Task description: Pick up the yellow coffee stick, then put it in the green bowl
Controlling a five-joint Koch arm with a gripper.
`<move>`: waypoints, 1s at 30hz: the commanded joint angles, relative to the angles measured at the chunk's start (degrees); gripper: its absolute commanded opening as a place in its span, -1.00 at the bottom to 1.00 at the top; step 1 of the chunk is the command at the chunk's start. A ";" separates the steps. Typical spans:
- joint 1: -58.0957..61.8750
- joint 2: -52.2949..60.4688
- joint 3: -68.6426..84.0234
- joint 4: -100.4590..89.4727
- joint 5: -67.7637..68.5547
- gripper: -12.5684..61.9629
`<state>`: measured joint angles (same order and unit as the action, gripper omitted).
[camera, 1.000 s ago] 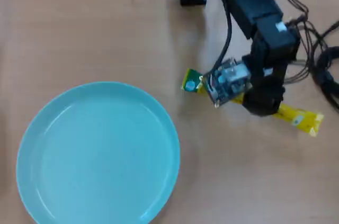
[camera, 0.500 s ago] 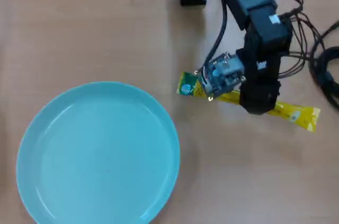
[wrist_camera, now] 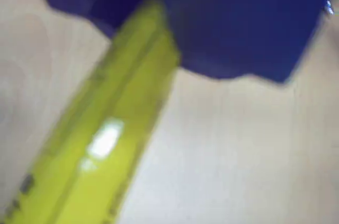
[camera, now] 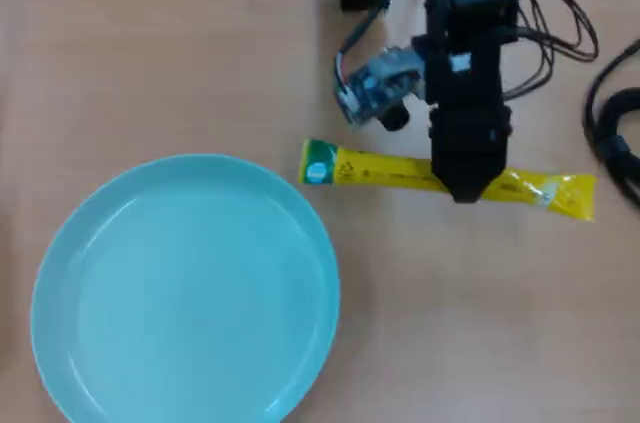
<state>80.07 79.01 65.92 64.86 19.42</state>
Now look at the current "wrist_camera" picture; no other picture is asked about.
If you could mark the yellow coffee stick packet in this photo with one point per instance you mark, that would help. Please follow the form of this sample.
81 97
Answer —
106 134

